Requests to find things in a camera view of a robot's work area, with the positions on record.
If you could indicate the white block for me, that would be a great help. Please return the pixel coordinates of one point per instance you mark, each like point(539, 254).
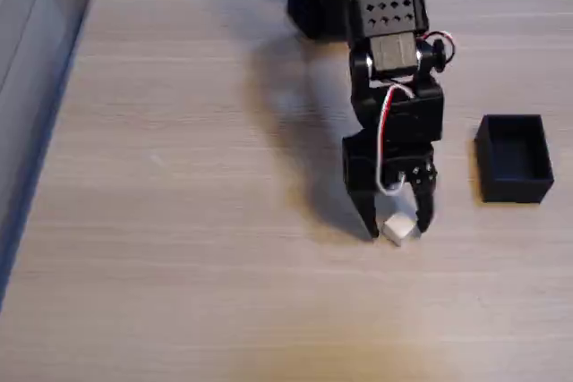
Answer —
point(398, 227)

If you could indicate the black open box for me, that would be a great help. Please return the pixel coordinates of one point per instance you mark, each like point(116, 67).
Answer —
point(515, 163)

